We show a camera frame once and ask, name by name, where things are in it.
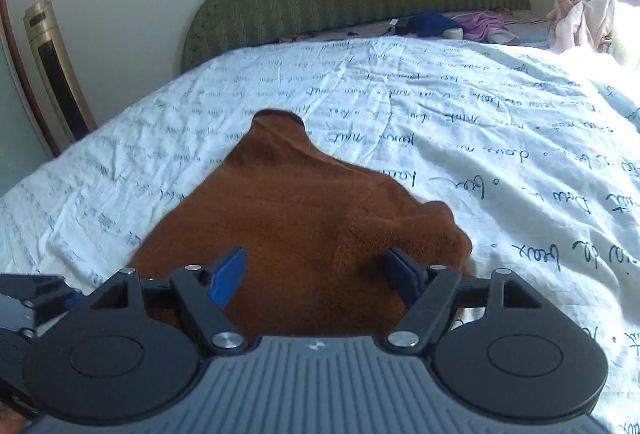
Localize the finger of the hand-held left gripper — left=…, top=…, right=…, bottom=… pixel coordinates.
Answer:
left=0, top=273, right=84, bottom=315

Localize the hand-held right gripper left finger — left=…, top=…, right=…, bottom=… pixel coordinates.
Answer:
left=87, top=248, right=248, bottom=356

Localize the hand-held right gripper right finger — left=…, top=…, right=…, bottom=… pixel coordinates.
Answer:
left=385, top=246, right=546, bottom=356

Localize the brown knit sweater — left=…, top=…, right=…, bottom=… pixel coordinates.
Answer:
left=127, top=110, right=476, bottom=340

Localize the pile of pale clothes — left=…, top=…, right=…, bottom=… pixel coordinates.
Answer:
left=546, top=0, right=640, bottom=65

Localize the white script-printed blanket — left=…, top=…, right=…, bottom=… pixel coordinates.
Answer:
left=0, top=36, right=640, bottom=434

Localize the gold tower fan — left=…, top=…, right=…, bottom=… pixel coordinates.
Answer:
left=22, top=0, right=98, bottom=145

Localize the blue cloth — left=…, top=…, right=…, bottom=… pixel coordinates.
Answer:
left=407, top=12, right=468, bottom=38

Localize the purple cloth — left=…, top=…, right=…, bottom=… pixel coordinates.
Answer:
left=452, top=12, right=520, bottom=43

